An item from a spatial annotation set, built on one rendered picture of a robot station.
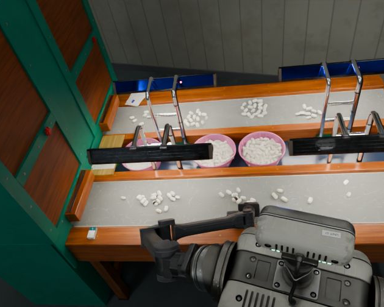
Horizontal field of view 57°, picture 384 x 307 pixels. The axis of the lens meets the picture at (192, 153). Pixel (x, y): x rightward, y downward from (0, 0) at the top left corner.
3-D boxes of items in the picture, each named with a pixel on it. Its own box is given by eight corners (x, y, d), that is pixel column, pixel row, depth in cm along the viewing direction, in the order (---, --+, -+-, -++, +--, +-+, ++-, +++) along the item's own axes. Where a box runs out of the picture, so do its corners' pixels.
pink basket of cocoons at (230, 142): (244, 169, 207) (242, 158, 200) (200, 183, 205) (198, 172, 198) (227, 139, 225) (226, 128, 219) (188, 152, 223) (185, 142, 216)
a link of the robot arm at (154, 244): (138, 248, 144) (135, 224, 144) (170, 243, 148) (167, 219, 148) (159, 284, 101) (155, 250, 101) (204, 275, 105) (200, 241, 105)
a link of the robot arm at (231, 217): (161, 248, 141) (159, 222, 141) (158, 245, 147) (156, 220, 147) (258, 231, 154) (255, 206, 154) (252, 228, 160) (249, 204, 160)
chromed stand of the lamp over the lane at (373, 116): (368, 196, 182) (390, 134, 150) (328, 197, 185) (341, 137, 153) (359, 168, 195) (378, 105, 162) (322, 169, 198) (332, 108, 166)
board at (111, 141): (113, 175, 207) (113, 174, 206) (89, 176, 210) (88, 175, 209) (125, 136, 229) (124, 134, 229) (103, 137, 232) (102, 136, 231)
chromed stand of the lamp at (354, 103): (351, 141, 209) (366, 78, 176) (316, 142, 212) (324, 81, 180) (344, 119, 221) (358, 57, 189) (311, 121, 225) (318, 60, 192)
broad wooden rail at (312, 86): (378, 108, 237) (384, 85, 224) (120, 123, 267) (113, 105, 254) (373, 96, 245) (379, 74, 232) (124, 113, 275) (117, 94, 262)
